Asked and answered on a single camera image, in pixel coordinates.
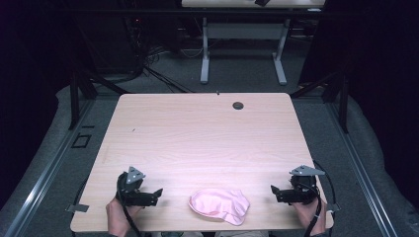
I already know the black metal stand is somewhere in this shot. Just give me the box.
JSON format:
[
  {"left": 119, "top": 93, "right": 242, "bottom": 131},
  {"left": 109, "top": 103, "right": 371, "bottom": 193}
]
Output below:
[
  {"left": 290, "top": 70, "right": 351, "bottom": 134},
  {"left": 67, "top": 67, "right": 130, "bottom": 131}
]

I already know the black square floor socket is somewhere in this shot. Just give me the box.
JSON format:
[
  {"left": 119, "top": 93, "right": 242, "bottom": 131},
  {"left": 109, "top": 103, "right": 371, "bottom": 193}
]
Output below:
[{"left": 70, "top": 132, "right": 93, "bottom": 149}]

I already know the bundle of black floor cables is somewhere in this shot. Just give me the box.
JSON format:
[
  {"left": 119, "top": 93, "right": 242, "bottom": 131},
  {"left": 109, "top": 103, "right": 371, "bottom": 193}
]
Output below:
[{"left": 129, "top": 43, "right": 196, "bottom": 95}]

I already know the white desk with grey legs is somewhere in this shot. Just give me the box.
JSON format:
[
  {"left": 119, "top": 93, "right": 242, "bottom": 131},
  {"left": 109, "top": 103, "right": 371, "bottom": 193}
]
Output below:
[{"left": 181, "top": 0, "right": 327, "bottom": 86}]

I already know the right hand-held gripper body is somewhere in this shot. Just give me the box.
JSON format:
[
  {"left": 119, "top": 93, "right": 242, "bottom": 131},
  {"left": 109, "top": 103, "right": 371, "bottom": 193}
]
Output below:
[{"left": 286, "top": 164, "right": 326, "bottom": 205}]

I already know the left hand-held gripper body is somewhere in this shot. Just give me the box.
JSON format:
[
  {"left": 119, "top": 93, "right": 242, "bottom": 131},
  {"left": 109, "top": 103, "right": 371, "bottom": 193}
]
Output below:
[{"left": 115, "top": 165, "right": 152, "bottom": 207}]

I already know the person's right hand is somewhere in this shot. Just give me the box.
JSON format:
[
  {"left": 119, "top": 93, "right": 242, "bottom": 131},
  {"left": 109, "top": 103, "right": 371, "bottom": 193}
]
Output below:
[{"left": 291, "top": 197, "right": 328, "bottom": 237}]

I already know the person's left hand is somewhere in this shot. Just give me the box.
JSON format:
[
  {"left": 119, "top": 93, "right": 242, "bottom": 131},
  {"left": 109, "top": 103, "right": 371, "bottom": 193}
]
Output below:
[{"left": 105, "top": 197, "right": 143, "bottom": 237}]

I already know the aluminium floor rail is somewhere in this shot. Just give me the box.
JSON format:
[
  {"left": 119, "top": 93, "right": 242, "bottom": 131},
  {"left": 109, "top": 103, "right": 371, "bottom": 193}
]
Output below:
[
  {"left": 0, "top": 98, "right": 97, "bottom": 237},
  {"left": 324, "top": 100, "right": 400, "bottom": 237}
]

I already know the pink cloth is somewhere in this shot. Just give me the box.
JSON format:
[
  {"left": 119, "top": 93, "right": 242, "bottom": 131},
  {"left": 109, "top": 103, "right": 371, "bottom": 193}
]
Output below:
[{"left": 188, "top": 188, "right": 251, "bottom": 227}]

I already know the grey metal table bracket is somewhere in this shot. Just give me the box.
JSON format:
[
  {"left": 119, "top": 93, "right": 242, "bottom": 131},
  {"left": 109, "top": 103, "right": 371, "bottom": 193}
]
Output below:
[{"left": 64, "top": 203, "right": 90, "bottom": 213}]

